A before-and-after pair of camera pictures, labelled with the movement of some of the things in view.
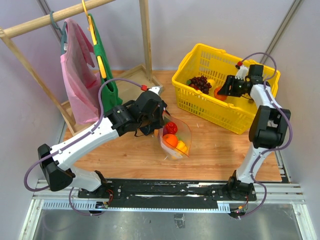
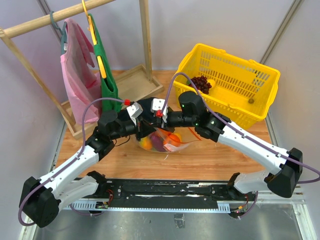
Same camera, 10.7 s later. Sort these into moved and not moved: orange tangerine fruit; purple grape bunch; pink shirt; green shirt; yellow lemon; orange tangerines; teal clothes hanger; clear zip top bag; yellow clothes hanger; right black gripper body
Moved: orange tangerines; orange tangerine fruit; clear zip top bag; right black gripper body
Not moved: yellow lemon; yellow clothes hanger; pink shirt; green shirt; teal clothes hanger; purple grape bunch
